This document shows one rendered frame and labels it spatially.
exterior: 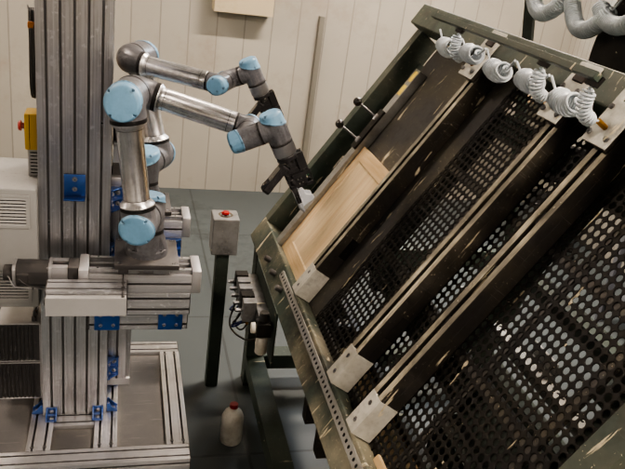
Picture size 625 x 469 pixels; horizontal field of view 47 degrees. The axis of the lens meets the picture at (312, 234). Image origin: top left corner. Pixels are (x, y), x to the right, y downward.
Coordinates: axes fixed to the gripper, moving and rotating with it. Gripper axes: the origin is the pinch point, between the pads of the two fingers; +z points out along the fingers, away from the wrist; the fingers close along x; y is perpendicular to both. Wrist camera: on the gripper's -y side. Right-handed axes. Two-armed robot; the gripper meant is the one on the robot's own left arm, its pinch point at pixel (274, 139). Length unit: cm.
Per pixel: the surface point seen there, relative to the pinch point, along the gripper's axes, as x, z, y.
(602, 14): -46, -11, 125
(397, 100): -5, 4, 54
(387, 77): 19, 1, 58
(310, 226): -15.2, 36.6, -0.6
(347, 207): -30.4, 27.5, 15.7
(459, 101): -55, -5, 63
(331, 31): 302, 40, 88
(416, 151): -55, 5, 43
